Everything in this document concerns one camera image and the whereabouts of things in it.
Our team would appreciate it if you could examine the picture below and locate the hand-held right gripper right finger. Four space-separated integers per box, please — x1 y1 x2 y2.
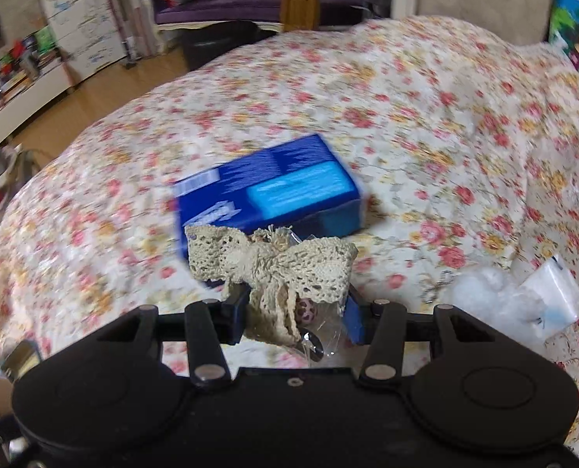
343 290 490 386

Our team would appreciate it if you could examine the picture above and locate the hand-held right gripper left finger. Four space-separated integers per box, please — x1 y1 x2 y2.
97 285 251 386

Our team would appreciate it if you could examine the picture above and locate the cream lace bow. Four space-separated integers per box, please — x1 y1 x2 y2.
184 223 359 366

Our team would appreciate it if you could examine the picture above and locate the clear plastic bag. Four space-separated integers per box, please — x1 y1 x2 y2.
448 268 538 342

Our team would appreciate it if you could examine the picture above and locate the blue and white cardboard box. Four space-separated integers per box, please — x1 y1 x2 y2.
172 134 363 288

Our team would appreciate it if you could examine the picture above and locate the white plastic packet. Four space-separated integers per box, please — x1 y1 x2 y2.
521 253 579 339

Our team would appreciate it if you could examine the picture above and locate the floral bedspread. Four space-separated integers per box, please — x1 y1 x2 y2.
0 14 579 468

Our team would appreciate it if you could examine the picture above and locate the black ottoman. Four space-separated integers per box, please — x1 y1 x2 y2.
179 20 278 71

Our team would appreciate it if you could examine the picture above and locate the low white bookshelf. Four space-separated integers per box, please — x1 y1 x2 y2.
0 29 73 157

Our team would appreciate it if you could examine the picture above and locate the small wooden chair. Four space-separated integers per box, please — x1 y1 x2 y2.
280 0 319 35

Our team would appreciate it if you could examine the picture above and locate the white drawer cabinet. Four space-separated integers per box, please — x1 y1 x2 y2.
33 0 127 91

